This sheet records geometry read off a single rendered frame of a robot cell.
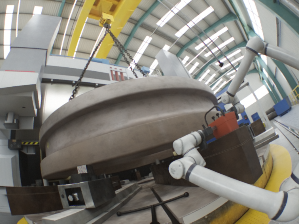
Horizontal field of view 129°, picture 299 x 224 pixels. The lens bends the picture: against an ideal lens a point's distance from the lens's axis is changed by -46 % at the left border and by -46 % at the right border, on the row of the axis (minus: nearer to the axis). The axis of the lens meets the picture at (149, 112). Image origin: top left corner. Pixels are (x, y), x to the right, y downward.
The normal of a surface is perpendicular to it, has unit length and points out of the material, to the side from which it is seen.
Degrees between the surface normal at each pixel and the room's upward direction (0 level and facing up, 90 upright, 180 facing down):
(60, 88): 90
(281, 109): 90
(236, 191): 70
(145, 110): 90
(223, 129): 97
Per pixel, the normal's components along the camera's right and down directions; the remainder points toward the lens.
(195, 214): 0.11, -0.44
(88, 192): -0.14, -0.36
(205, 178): -0.59, -0.48
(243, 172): -0.93, 0.16
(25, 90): 0.43, 0.86
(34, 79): 0.57, -0.49
